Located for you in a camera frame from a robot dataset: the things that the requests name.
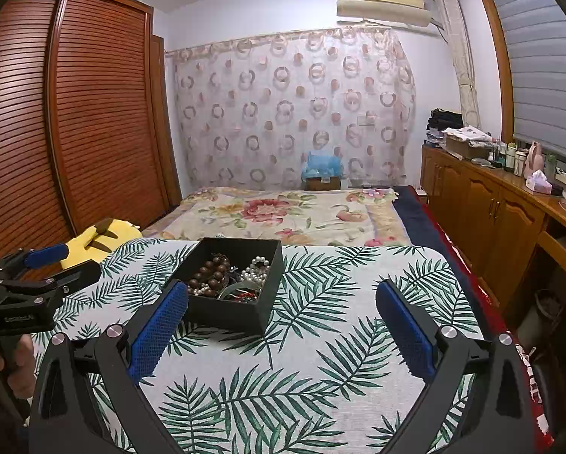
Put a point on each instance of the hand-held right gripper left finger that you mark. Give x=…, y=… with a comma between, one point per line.
x=160, y=331

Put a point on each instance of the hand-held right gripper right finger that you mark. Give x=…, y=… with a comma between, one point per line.
x=406, y=326

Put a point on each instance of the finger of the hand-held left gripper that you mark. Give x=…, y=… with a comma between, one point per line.
x=46, y=255
x=75, y=276

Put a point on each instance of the black storage box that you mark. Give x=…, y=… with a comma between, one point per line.
x=226, y=314

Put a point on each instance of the silver bangle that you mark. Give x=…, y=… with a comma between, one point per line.
x=235, y=286

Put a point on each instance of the person's left hand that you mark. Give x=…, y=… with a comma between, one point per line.
x=23, y=364

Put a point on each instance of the yellow plush pillow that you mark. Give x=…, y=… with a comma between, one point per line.
x=127, y=231

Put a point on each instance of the leaf-print cloth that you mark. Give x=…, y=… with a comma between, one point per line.
x=311, y=364

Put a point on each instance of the navy blanket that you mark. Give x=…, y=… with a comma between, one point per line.
x=425, y=222

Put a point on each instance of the waste bin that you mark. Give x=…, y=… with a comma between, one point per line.
x=540, y=314

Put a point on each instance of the wooden cabinet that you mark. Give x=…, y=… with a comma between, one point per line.
x=491, y=217

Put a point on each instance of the red blanket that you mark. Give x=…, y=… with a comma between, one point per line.
x=538, y=378

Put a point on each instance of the floral blanket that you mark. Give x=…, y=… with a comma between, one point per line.
x=264, y=213

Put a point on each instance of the wooden slatted wardrobe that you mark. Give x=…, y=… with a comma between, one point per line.
x=98, y=104

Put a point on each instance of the small brown cardboard box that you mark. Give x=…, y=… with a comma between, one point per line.
x=323, y=183

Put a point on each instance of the blue plastic bag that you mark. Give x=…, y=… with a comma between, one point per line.
x=323, y=163

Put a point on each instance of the open cardboard box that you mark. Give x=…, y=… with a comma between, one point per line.
x=462, y=147

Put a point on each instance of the pink tissue pack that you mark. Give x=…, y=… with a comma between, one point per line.
x=538, y=183

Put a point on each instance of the white floral cloth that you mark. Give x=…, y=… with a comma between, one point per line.
x=467, y=133

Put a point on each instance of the stack of dark clothes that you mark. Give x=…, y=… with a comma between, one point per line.
x=444, y=125

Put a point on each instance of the pink bottle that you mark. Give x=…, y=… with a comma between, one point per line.
x=534, y=158

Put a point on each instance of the circle-patterned curtain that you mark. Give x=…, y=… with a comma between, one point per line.
x=287, y=104

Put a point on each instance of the beige tied curtain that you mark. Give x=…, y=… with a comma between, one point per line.
x=458, y=56

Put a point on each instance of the grey window blind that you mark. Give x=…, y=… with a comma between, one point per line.
x=543, y=56

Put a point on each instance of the wall air conditioner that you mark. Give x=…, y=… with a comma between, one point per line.
x=382, y=2

